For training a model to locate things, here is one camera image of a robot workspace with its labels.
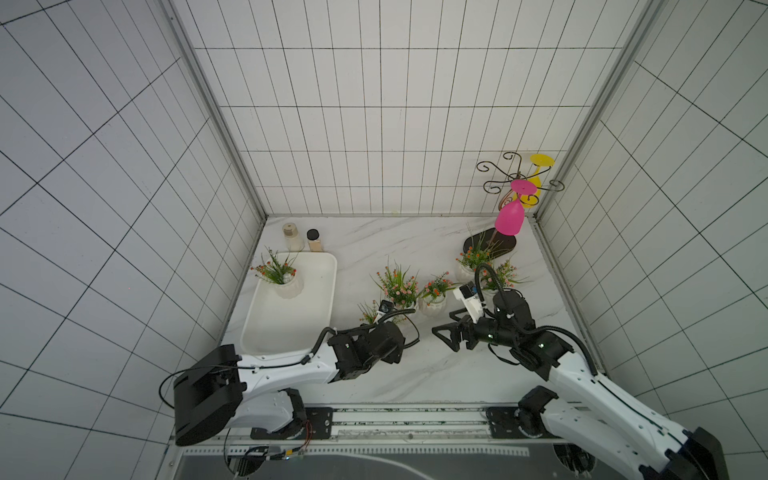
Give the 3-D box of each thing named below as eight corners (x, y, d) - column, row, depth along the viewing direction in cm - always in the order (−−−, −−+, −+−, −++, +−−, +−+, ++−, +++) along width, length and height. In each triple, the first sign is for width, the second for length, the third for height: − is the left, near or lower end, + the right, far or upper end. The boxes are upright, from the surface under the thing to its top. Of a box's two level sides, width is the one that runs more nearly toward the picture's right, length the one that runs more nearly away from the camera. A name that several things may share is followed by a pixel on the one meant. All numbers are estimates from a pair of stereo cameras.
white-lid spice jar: (287, 253, 110) (279, 235, 102) (290, 240, 114) (284, 222, 107) (303, 253, 110) (297, 235, 102) (306, 240, 114) (300, 222, 107)
